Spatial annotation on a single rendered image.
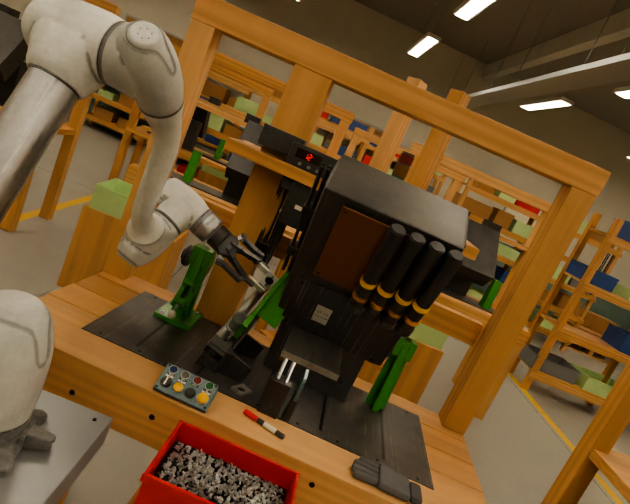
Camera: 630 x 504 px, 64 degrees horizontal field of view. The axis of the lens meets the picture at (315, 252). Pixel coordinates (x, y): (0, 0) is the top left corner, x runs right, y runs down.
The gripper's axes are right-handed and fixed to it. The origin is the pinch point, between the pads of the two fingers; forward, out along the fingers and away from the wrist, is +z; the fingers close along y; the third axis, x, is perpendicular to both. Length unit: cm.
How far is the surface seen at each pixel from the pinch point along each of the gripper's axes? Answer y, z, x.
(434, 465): -7, 80, -3
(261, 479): -47, 31, -16
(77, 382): -55, -17, 8
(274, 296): -5.6, 5.6, -8.2
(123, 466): -55, 18, 117
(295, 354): -19.8, 18.1, -20.6
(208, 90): 443, -229, 513
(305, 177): 32.3, -12.3, -10.5
